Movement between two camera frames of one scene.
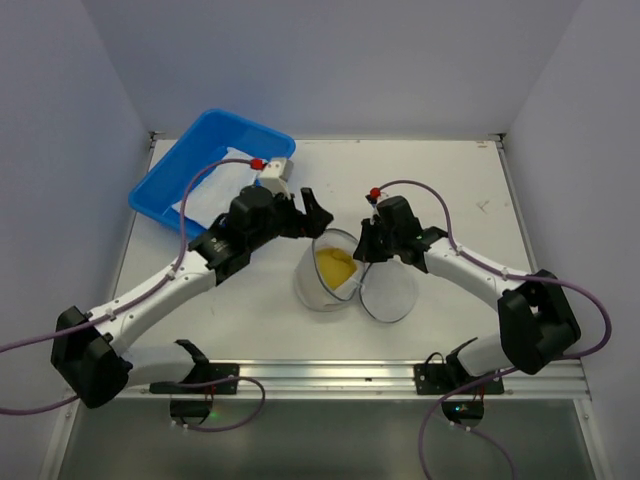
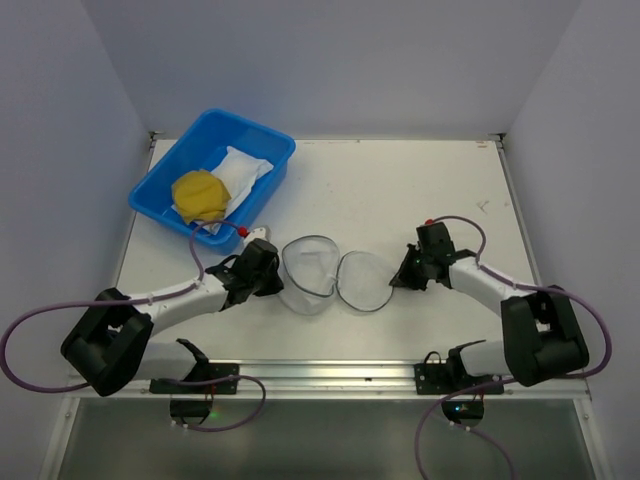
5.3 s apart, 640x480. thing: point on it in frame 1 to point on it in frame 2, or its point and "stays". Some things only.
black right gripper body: [376, 240] to [409, 272]
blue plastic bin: [158, 192] stays
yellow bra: [336, 266] to [200, 195]
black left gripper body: [292, 216] to [267, 270]
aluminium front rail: [377, 380] stays
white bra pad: [235, 173] stays
